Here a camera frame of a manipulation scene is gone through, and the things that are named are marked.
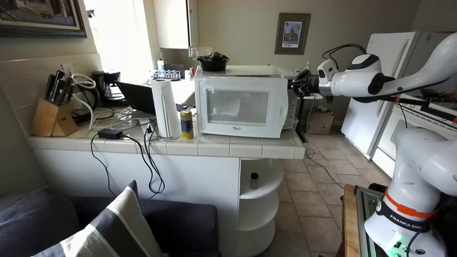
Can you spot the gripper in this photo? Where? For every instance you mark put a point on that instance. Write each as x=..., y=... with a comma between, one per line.
x=311, y=85

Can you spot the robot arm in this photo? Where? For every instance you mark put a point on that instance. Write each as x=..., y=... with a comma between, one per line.
x=410, y=178

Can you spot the white microwave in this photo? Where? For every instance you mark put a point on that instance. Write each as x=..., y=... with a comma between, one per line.
x=242, y=107

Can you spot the white microwave door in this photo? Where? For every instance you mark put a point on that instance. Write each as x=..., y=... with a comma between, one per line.
x=237, y=107

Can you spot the brown cardboard box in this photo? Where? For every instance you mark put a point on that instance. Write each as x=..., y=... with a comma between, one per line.
x=320, y=123

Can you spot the small framed picture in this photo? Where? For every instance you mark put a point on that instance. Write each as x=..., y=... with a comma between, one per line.
x=292, y=34

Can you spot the white refrigerator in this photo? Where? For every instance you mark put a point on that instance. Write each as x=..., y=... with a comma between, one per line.
x=360, y=121

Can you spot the black bowl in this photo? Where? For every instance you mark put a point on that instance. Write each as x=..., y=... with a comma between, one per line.
x=213, y=64

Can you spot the white stove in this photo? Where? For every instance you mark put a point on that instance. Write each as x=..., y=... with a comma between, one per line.
x=387, y=139

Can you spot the small dark jar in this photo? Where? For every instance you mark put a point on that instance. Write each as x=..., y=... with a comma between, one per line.
x=254, y=181

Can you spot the white cup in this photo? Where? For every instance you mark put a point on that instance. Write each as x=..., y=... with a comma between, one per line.
x=187, y=74

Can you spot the yellow drink can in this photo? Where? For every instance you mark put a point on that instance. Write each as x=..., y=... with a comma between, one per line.
x=186, y=125

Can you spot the white corner shelf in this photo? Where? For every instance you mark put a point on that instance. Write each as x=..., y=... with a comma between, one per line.
x=257, y=207

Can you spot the grey dish rack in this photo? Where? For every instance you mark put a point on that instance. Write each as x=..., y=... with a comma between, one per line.
x=167, y=75

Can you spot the paper towel roll on holder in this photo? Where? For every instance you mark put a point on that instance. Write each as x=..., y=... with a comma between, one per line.
x=166, y=107

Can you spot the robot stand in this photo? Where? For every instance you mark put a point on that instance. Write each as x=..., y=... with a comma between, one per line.
x=351, y=228

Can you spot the black laptop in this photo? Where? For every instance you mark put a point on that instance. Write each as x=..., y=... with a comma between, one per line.
x=137, y=97

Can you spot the dark blue sofa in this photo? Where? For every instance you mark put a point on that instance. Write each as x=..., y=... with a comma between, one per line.
x=178, y=223

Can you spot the window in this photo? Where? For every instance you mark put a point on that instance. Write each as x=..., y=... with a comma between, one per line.
x=117, y=39

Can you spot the black coffee maker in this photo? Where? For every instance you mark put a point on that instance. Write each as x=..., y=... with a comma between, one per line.
x=107, y=89

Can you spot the black power brick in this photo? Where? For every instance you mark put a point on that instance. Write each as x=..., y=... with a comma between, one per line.
x=110, y=134

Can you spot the striped pillow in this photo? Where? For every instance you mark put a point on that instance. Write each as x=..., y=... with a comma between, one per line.
x=114, y=232

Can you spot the wooden knife block with knives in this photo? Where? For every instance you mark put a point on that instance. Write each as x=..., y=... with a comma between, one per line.
x=53, y=116

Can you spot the large dark framed picture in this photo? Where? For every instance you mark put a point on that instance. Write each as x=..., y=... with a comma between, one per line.
x=39, y=16

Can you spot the white wall cabinet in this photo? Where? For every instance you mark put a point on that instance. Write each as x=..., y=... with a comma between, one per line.
x=173, y=23

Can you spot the wall socket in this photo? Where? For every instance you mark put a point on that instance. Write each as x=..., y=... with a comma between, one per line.
x=67, y=69

